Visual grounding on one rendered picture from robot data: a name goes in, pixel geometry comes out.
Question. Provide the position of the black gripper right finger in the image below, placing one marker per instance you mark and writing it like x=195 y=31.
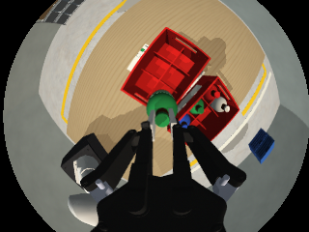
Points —
x=224 y=176

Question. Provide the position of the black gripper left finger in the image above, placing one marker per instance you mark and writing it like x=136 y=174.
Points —
x=102 y=181

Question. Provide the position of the dark red crate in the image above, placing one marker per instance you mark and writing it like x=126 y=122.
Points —
x=179 y=77
x=211 y=124

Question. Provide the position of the white paper strip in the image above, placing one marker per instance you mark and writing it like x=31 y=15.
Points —
x=140 y=53

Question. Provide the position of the red bottle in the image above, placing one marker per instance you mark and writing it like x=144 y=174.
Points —
x=211 y=94

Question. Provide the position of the white bottle with grey label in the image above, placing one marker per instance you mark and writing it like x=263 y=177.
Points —
x=219 y=104

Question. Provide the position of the blue bottle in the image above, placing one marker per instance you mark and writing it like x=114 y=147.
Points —
x=185 y=121

